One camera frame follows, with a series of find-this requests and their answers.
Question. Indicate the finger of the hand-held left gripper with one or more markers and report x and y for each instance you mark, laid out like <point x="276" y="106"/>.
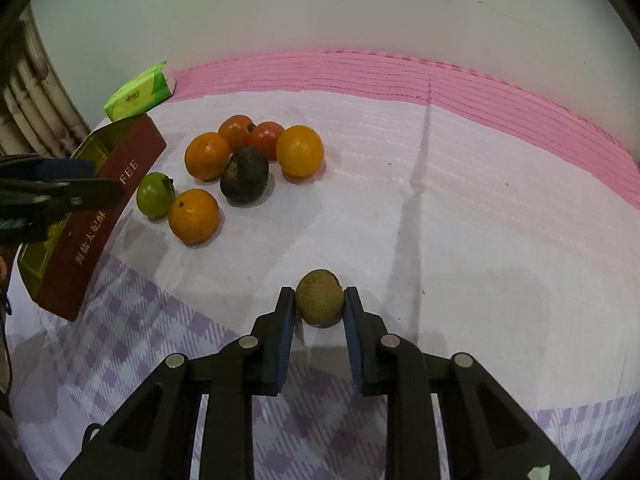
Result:
<point x="95" y="194"/>
<point x="60" y="166"/>

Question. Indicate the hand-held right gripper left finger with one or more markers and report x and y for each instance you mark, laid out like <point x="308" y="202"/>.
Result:
<point x="286" y="330"/>

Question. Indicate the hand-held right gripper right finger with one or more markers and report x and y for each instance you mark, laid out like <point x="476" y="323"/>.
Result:
<point x="352" y="335"/>

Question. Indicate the brown kiwi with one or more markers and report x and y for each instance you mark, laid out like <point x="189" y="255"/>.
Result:
<point x="320" y="299"/>

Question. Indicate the green tomato with stem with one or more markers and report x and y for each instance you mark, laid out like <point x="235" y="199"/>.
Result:
<point x="154" y="196"/>

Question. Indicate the red tin box gold inside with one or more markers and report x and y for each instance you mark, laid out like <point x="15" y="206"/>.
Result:
<point x="90" y="255"/>

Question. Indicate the orange tangerine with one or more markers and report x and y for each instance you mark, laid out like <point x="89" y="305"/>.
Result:
<point x="193" y="216"/>
<point x="207" y="156"/>

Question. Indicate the dark round fruit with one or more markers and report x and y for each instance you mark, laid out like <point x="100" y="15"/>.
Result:
<point x="244" y="174"/>

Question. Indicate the red tomato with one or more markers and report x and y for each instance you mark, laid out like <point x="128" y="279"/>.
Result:
<point x="235" y="131"/>
<point x="266" y="139"/>

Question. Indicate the orange tomato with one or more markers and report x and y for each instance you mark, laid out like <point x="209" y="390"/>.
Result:
<point x="299" y="150"/>

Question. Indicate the beige patterned curtain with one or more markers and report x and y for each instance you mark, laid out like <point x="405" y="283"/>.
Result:
<point x="35" y="105"/>

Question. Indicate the green tissue pack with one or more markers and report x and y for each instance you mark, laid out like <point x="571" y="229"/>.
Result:
<point x="137" y="92"/>

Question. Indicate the pink blanket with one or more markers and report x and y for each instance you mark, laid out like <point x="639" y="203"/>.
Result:
<point x="450" y="95"/>

